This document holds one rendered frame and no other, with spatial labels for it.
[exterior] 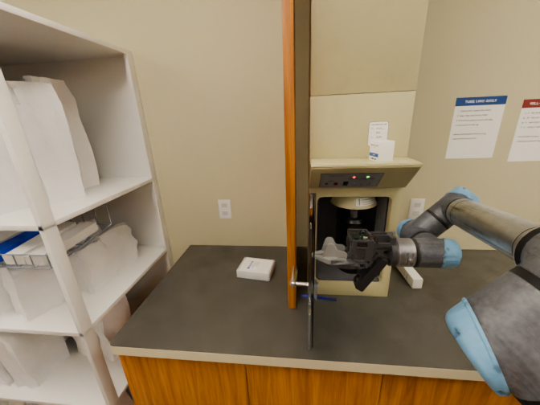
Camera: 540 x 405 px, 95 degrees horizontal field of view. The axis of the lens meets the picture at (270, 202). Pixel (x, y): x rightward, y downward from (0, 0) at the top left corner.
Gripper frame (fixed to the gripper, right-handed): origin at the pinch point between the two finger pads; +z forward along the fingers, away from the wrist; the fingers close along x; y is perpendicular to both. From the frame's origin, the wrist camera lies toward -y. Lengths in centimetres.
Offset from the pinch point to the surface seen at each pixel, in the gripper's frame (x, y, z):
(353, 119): -26.2, 35.4, -12.7
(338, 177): -18.2, 18.3, -7.8
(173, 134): -69, 30, 71
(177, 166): -69, 13, 72
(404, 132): -26.2, 30.6, -29.1
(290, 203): -17.1, 9.7, 7.6
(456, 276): -41, -34, -65
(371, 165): -14.6, 22.4, -16.6
